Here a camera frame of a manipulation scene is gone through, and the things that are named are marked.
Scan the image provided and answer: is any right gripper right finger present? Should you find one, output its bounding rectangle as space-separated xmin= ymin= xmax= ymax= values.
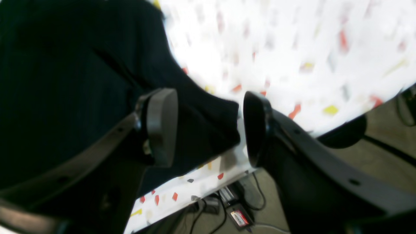
xmin=243 ymin=91 xmax=416 ymax=234

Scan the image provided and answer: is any black power adapter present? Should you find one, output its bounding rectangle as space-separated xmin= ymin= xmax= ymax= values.
xmin=219 ymin=185 xmax=254 ymax=231

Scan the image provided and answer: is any terrazzo patterned tablecloth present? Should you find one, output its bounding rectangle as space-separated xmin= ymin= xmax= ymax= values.
xmin=123 ymin=0 xmax=416 ymax=234

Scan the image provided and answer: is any black t-shirt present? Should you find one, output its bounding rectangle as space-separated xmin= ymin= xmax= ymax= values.
xmin=0 ymin=0 xmax=240 ymax=196

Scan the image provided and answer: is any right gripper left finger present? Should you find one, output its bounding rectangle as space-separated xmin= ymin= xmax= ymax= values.
xmin=0 ymin=88 xmax=178 ymax=234

